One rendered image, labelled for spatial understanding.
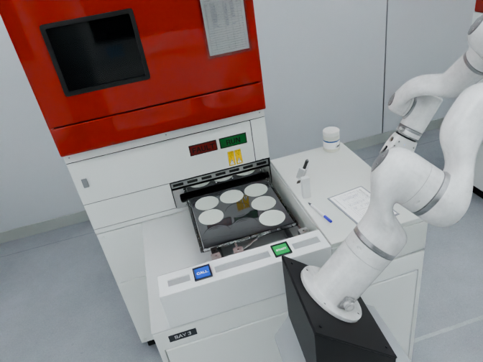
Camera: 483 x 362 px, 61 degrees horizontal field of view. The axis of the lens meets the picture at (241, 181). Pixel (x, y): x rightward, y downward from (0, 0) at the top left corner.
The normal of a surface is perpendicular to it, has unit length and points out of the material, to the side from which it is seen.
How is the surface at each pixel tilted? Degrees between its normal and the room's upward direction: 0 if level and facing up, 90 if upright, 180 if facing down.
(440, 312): 0
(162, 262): 0
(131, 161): 90
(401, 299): 90
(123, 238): 90
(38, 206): 90
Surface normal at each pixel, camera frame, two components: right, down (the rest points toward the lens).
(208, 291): 0.25, 0.47
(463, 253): -0.15, -0.84
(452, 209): -0.07, 0.27
